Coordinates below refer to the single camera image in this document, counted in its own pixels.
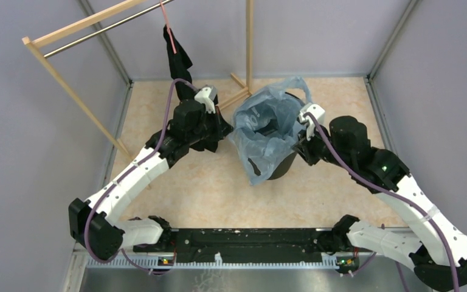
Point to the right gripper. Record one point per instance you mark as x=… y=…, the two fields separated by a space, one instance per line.
x=303 y=146

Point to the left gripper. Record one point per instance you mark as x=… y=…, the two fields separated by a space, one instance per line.
x=222 y=127

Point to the blue plastic trash bag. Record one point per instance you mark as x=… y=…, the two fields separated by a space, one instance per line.
x=266 y=126

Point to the black trash bin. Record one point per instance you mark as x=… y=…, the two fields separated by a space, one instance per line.
x=285 y=165

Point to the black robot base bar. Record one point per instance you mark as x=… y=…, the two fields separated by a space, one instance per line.
x=245 y=245

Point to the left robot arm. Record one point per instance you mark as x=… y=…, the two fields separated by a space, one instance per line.
x=94 y=222

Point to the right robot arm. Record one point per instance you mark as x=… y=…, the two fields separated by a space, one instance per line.
x=436 y=251

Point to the black garment on hanger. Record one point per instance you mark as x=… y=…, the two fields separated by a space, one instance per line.
x=179 y=64

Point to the pink clothes hanger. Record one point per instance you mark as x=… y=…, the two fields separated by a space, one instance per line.
x=168 y=28

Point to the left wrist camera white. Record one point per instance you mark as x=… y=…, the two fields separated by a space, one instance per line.
x=207 y=96

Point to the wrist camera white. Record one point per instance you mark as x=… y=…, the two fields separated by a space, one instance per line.
x=310 y=115
x=207 y=96

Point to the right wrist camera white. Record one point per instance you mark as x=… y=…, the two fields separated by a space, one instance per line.
x=310 y=115

